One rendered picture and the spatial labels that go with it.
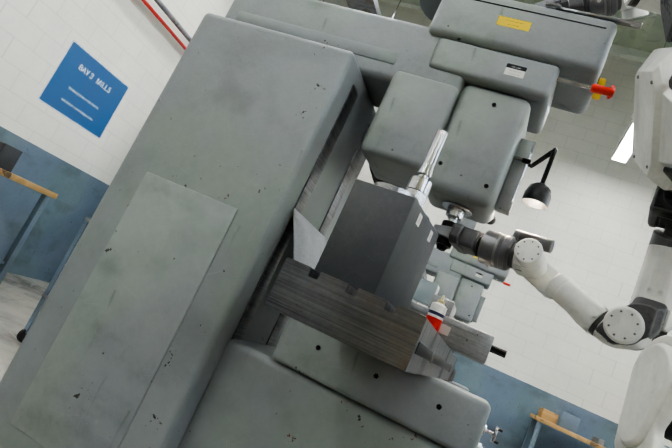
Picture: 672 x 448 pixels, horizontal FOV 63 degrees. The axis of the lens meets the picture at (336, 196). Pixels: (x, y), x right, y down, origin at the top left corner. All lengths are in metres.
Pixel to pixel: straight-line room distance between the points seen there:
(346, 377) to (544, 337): 6.80
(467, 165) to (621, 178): 7.28
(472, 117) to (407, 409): 0.75
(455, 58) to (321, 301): 0.94
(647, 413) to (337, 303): 0.42
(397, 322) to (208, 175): 0.82
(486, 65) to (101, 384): 1.26
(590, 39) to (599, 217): 6.92
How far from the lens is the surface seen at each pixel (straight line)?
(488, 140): 1.49
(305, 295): 0.84
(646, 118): 1.23
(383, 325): 0.80
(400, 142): 1.48
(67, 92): 5.99
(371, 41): 1.66
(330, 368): 1.33
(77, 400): 1.55
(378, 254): 0.94
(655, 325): 1.30
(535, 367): 8.00
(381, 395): 1.31
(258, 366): 1.40
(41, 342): 1.64
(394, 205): 0.96
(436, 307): 1.40
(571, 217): 8.39
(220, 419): 1.44
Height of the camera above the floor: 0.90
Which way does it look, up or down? 12 degrees up
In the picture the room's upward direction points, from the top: 25 degrees clockwise
